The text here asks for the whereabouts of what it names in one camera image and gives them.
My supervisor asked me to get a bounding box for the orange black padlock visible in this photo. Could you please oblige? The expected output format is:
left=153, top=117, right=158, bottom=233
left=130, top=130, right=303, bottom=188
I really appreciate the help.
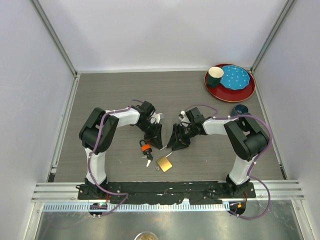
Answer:
left=139, top=139, right=152, bottom=156

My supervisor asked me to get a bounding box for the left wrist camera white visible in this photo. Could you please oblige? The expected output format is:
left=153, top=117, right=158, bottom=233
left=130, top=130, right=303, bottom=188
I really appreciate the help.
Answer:
left=150, top=113, right=164, bottom=124

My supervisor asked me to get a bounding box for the white slotted cable duct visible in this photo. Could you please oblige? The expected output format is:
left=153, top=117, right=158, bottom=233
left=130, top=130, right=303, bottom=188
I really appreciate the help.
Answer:
left=42, top=201, right=230, bottom=212

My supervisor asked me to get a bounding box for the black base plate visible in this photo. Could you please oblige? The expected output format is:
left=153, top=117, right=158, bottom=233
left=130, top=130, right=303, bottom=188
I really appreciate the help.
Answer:
left=75, top=181, right=256, bottom=205

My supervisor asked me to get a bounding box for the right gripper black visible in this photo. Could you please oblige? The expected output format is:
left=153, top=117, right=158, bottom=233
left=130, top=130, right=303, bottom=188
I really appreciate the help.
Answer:
left=167, top=123, right=197, bottom=151

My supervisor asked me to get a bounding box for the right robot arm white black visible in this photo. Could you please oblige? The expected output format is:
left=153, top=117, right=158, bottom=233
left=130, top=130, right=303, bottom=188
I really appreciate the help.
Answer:
left=166, top=107, right=273, bottom=198

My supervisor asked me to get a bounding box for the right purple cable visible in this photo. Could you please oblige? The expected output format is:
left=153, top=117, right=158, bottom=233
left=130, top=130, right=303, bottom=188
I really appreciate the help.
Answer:
left=184, top=103, right=273, bottom=221

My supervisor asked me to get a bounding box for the dark green cup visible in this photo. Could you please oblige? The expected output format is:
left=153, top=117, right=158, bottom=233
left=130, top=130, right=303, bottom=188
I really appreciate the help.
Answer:
left=207, top=66, right=224, bottom=88

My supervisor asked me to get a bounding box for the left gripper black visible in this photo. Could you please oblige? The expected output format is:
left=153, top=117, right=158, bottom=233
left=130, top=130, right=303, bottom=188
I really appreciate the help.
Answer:
left=137, top=120, right=164, bottom=150

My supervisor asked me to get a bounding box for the dark blue mug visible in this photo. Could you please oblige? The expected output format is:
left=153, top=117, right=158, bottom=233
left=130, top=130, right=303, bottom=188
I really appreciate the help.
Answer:
left=230, top=104, right=249, bottom=117

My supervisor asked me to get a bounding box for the large brass padlock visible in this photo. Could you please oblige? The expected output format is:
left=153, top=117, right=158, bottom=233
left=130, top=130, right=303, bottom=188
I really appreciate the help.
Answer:
left=155, top=150, right=173, bottom=173

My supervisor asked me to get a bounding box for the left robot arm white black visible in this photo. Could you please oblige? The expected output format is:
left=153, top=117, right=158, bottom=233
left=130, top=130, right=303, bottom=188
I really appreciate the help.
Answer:
left=79, top=101, right=163, bottom=200

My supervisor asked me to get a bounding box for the blue dotted plate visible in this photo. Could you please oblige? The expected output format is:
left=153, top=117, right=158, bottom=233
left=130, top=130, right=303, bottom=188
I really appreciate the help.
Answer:
left=220, top=65, right=250, bottom=91

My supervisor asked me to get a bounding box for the red round tray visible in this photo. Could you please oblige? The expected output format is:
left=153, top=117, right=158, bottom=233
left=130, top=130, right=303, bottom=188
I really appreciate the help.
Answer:
left=204, top=63, right=256, bottom=103

